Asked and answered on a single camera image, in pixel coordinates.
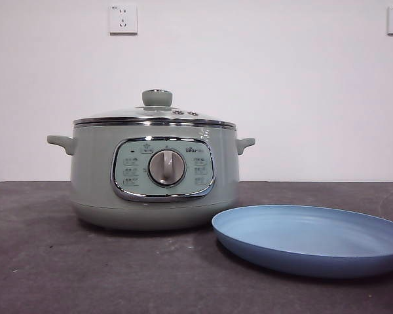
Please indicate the blue round plate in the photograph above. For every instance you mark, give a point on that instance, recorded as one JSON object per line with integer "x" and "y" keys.
{"x": 301, "y": 235}

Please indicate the glass lid with green knob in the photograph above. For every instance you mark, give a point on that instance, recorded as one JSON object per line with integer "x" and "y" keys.
{"x": 157, "y": 97}

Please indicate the pale green electric steamer pot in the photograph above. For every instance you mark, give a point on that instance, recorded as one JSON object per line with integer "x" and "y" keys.
{"x": 91, "y": 183}

